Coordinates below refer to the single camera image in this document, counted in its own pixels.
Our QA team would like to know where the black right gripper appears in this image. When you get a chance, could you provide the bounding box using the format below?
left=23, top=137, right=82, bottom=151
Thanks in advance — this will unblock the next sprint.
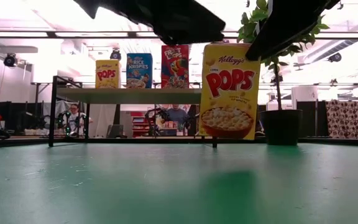
left=245, top=0, right=342, bottom=62

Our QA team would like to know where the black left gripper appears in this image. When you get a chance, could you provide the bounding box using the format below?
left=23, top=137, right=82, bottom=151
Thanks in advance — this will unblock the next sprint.
left=72, top=0, right=227, bottom=47

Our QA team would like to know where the red Froot Loops cereal box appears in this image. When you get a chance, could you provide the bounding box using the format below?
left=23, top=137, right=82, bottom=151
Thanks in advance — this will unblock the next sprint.
left=161, top=44, right=190, bottom=90

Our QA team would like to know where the blue Rice Krispies cereal box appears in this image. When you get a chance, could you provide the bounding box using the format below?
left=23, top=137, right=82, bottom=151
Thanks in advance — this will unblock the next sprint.
left=126, top=52, right=154, bottom=90

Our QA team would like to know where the yellow Corn Pops cereal box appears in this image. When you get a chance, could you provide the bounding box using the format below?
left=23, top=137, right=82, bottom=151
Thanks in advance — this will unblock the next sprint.
left=95, top=59, right=121, bottom=90
left=198, top=42, right=262, bottom=141

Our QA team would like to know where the white cabinet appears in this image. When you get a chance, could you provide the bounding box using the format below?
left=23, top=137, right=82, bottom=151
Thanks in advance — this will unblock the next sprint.
left=290, top=85, right=319, bottom=110

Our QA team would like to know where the black partition panel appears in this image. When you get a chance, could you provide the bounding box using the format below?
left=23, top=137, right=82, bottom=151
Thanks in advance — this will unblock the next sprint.
left=296, top=100, right=326, bottom=138

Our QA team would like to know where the person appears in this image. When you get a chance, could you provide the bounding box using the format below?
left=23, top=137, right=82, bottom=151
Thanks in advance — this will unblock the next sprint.
left=61, top=103, right=89, bottom=138
left=165, top=104, right=193, bottom=137

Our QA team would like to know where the green plant in black pot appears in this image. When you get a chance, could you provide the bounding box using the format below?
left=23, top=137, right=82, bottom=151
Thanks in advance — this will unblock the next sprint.
left=236, top=0, right=331, bottom=147

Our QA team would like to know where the red storage rack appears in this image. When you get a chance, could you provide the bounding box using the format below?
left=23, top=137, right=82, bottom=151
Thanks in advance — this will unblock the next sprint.
left=131, top=111, right=152, bottom=138

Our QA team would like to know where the brown white patterned cloth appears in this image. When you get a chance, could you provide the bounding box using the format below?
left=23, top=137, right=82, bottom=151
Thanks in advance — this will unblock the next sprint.
left=324, top=99, right=358, bottom=139

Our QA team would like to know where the black monitor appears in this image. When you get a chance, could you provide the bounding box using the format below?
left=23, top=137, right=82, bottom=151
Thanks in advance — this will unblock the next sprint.
left=0, top=101, right=46, bottom=135

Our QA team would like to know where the long ceiling light rail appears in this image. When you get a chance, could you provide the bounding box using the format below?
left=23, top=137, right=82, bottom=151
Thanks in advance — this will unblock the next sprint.
left=0, top=30, right=358, bottom=40

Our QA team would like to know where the black aluminium table frame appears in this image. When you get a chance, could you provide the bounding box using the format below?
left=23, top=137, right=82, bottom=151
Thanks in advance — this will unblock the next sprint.
left=0, top=136, right=358, bottom=149

